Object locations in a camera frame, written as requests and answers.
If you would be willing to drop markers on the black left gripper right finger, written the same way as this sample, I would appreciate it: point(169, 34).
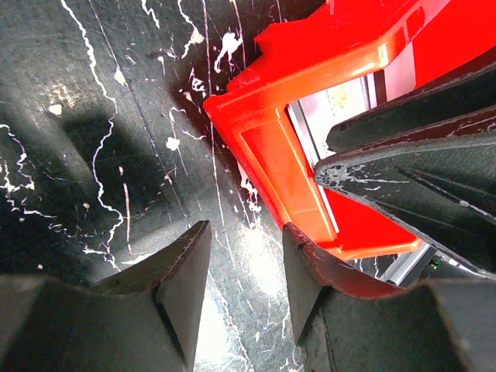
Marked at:
point(346, 320)

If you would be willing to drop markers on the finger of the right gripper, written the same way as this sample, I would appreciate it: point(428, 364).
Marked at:
point(437, 182)
point(448, 99)

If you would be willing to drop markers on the red plastic card tray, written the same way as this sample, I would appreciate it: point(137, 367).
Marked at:
point(345, 58)

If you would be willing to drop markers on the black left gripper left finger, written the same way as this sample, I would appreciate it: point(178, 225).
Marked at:
point(144, 318)

